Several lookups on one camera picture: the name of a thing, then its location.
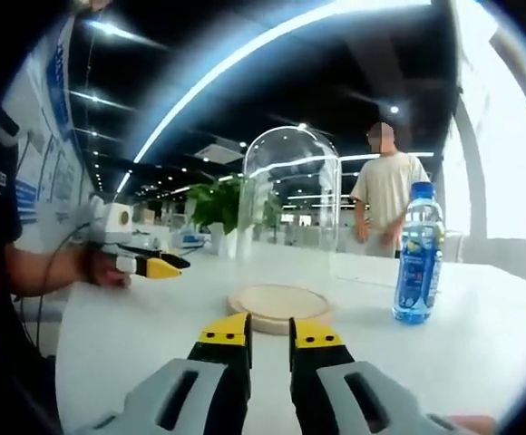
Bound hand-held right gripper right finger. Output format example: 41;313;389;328
287;315;454;435

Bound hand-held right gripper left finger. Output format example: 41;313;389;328
108;312;253;435

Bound round wooden cover base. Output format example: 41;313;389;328
227;284;336;336

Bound blue drink bottle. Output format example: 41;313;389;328
391;180;446;326

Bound person's left hand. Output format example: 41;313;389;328
79;246;132;289

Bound person's right hand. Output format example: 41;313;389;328
443;412;496;435

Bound green potted plant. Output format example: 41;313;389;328
184;179;247;260

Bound curved ceiling light strip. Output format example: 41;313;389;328
133;0;433;165

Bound thin black cable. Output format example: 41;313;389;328
15;217;106;350

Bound white blue wall poster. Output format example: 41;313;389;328
15;11;93;227

